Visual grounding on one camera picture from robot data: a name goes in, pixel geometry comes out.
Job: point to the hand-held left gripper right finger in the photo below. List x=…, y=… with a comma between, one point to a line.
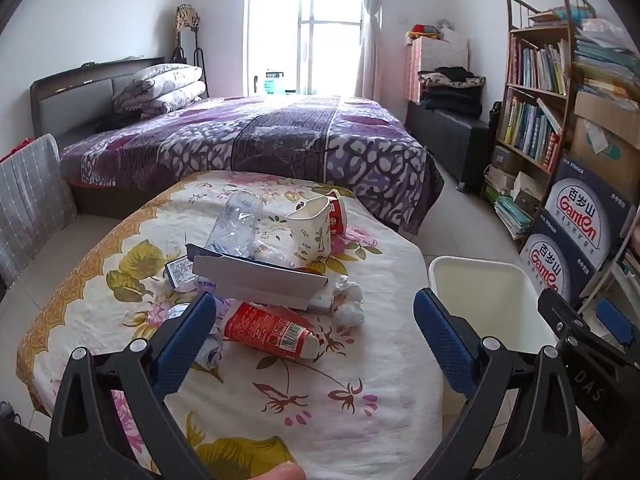
x=445, y=345

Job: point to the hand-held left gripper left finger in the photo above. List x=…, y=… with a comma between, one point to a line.
x=182, y=345

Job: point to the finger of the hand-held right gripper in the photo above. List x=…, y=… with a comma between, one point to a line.
x=590, y=375
x=614, y=321

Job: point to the white plastic bin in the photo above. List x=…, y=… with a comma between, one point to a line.
x=490, y=290

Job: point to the person's left hand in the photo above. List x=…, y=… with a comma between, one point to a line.
x=275, y=473

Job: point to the crumpled plastic wrapper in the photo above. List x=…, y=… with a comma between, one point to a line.
x=209, y=352

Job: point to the floral tablecloth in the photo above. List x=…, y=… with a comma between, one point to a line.
x=375, y=320

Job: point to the red tube with barcode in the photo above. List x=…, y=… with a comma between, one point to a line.
x=265, y=330

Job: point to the white flat carton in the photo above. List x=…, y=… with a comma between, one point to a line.
x=260, y=282

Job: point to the crumpled white tissue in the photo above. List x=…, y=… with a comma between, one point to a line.
x=350, y=300

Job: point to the clear plastic bottle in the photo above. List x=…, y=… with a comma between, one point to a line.
x=237, y=225

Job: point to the stack of flat books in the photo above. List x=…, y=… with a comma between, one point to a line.
x=512, y=215

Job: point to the red crushed paper cup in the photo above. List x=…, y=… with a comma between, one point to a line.
x=337, y=215

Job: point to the white leaf-print paper cup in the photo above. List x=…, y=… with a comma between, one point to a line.
x=310, y=232

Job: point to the brown cardboard box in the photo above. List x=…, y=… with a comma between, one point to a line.
x=605, y=145

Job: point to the dark storage bench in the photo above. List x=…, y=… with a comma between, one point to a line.
x=450, y=140

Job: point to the row of upright books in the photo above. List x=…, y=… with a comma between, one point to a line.
x=530, y=132
x=540, y=65

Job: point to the grey checked chair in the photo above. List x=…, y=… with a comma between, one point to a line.
x=30, y=200

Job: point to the wooden bookshelf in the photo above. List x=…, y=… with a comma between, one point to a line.
x=565, y=92

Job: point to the purple floral bedspread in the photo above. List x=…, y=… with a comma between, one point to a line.
x=280, y=130

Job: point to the pile of dark clothes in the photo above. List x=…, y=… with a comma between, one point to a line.
x=452, y=92

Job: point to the red cloth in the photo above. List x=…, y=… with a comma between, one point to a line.
x=14, y=151

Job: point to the folded floral quilt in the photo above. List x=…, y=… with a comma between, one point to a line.
x=160, y=87

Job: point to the stack of papers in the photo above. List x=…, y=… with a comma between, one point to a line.
x=607, y=60

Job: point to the dark bed headboard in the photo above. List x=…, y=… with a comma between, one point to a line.
x=75, y=100

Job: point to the teal plastic basket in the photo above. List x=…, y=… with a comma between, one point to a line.
x=274, y=82

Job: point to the pink drawer cabinet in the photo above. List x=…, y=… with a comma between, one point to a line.
x=440, y=52

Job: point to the black coat stand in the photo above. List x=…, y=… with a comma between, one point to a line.
x=197, y=52

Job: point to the red and yellow plush toy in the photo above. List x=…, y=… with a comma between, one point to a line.
x=422, y=32

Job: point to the white curtain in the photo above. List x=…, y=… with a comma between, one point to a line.
x=371, y=30

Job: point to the plaid bag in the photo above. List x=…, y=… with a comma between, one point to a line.
x=186, y=16

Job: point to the window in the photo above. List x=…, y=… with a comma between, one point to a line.
x=305, y=25

